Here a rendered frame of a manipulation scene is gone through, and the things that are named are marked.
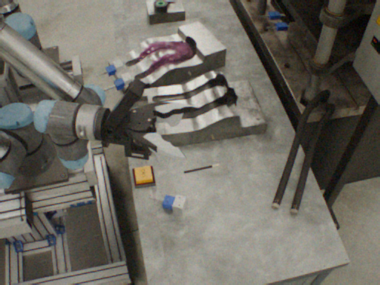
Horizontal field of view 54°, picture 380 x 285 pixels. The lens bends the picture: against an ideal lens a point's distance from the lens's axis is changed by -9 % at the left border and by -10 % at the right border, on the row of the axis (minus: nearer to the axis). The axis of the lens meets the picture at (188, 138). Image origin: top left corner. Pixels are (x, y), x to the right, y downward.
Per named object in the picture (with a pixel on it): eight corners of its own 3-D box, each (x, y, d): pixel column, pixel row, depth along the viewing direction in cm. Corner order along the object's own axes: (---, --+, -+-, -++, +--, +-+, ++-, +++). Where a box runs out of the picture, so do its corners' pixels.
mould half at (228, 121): (145, 151, 159) (142, 129, 149) (137, 105, 175) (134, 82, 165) (265, 132, 165) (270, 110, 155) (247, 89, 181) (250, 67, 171)
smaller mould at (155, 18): (149, 24, 214) (148, 15, 209) (146, 11, 223) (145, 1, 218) (185, 21, 216) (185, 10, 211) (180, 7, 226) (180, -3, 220)
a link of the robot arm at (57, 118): (50, 116, 92) (41, 90, 85) (91, 122, 91) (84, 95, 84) (38, 141, 87) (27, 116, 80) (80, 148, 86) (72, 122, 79)
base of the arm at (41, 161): (13, 180, 122) (2, 163, 114) (13, 145, 131) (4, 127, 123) (56, 171, 124) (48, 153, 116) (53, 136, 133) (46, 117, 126)
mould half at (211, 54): (128, 101, 177) (126, 83, 168) (108, 68, 191) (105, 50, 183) (225, 65, 192) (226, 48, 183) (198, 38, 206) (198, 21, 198)
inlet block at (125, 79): (106, 97, 174) (105, 89, 170) (102, 90, 177) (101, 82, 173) (133, 87, 178) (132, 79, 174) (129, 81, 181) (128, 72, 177)
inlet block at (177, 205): (148, 206, 144) (146, 198, 140) (152, 195, 147) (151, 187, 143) (182, 215, 141) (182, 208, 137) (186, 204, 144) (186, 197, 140)
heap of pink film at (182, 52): (148, 78, 178) (147, 64, 171) (133, 56, 187) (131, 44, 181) (199, 60, 185) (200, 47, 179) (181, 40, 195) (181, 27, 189)
